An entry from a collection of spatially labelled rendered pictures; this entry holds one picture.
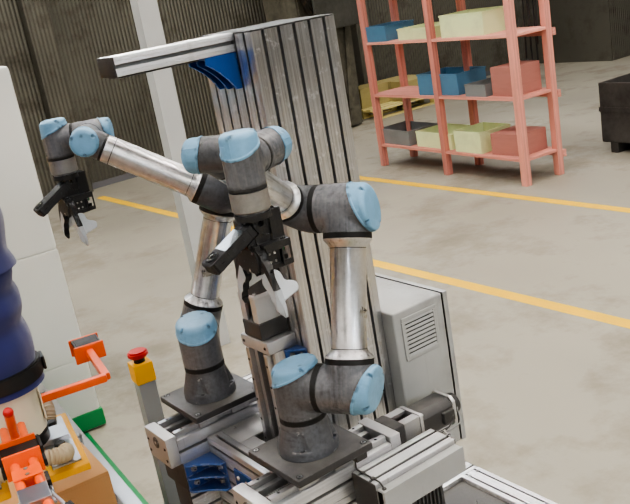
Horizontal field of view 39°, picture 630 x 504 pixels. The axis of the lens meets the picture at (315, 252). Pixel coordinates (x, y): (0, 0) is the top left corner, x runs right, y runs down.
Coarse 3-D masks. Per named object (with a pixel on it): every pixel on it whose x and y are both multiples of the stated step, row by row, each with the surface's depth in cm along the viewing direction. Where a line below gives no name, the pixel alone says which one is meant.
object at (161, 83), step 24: (144, 0) 503; (144, 24) 505; (144, 48) 513; (168, 72) 517; (168, 96) 520; (168, 120) 522; (168, 144) 525; (192, 216) 541; (192, 240) 543; (192, 264) 552
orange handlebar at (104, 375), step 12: (96, 360) 242; (108, 372) 233; (72, 384) 228; (84, 384) 229; (96, 384) 230; (48, 396) 226; (60, 396) 227; (0, 432) 209; (24, 432) 206; (12, 468) 190; (24, 468) 188; (36, 468) 187; (24, 480) 189; (36, 480) 184
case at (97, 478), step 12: (96, 468) 243; (60, 480) 240; (72, 480) 239; (84, 480) 238; (96, 480) 239; (108, 480) 241; (12, 492) 238; (60, 492) 234; (72, 492) 236; (84, 492) 238; (96, 492) 240; (108, 492) 242
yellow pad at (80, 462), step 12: (48, 420) 232; (60, 420) 236; (72, 432) 229; (60, 444) 218; (72, 444) 222; (84, 456) 216; (48, 468) 213; (60, 468) 212; (72, 468) 211; (84, 468) 212
